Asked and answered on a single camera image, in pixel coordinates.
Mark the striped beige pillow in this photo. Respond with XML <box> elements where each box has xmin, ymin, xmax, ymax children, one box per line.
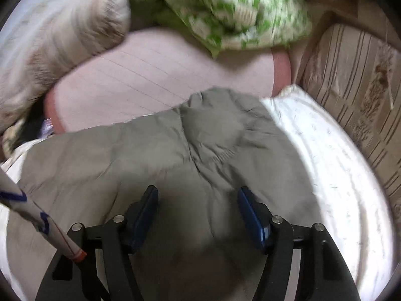
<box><xmin>0</xmin><ymin>0</ymin><xmax>132</xmax><ymax>132</ymax></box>

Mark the green patterned quilt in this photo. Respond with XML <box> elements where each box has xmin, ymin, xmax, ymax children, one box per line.
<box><xmin>121</xmin><ymin>0</ymin><xmax>314</xmax><ymax>58</ymax></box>

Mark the cream floral cloth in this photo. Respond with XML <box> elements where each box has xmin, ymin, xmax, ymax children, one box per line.
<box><xmin>2</xmin><ymin>117</ymin><xmax>30</xmax><ymax>159</ymax></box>

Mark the white patterned bed quilt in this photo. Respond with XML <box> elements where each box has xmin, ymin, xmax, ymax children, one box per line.
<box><xmin>0</xmin><ymin>85</ymin><xmax>392</xmax><ymax>301</ymax></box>

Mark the olive hooded puffer jacket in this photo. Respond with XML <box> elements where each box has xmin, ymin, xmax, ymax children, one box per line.
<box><xmin>6</xmin><ymin>88</ymin><xmax>325</xmax><ymax>301</ymax></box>

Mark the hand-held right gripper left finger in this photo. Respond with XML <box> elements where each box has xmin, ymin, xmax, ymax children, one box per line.
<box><xmin>34</xmin><ymin>186</ymin><xmax>159</xmax><ymax>301</ymax></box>

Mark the striped floral cushion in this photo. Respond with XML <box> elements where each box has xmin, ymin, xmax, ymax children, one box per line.
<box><xmin>301</xmin><ymin>22</ymin><xmax>401</xmax><ymax>223</ymax></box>

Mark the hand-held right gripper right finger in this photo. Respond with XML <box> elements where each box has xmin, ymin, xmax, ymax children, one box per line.
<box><xmin>237</xmin><ymin>186</ymin><xmax>361</xmax><ymax>301</ymax></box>

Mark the pink pillow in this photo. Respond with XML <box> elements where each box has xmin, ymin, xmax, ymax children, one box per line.
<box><xmin>44</xmin><ymin>27</ymin><xmax>293</xmax><ymax>132</ymax></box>

